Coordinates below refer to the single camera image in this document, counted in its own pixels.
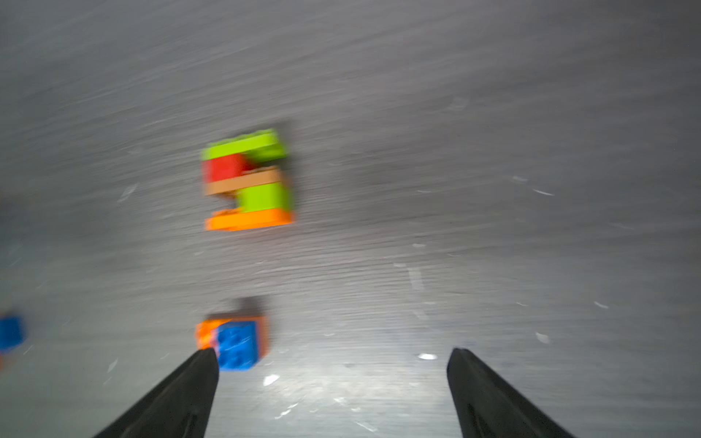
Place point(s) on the orange 2x4 lego plate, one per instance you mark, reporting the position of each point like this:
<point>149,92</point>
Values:
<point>206,332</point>

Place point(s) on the tan 2x4 lego plate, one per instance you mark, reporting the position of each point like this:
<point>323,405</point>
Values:
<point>229,187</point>

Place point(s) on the red lego brick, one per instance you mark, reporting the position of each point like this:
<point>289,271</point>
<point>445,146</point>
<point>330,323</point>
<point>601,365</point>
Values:
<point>226,167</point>

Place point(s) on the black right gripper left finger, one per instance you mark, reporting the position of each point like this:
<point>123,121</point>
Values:
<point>179,406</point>

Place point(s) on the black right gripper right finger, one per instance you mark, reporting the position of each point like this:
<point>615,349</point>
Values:
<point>488,406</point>

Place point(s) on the lime green 2x4 lego brick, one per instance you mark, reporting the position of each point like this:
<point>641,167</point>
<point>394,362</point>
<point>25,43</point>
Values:
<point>258,147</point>

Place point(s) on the small blue lego brick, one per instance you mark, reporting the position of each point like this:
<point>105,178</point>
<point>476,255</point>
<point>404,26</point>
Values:
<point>12,332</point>

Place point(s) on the lime green 2x2 lego brick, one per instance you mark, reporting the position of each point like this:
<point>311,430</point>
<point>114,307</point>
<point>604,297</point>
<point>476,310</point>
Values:
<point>265,197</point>

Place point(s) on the blue 2x2 lego brick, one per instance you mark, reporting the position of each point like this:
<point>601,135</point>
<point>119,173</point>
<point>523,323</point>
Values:
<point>237,346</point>

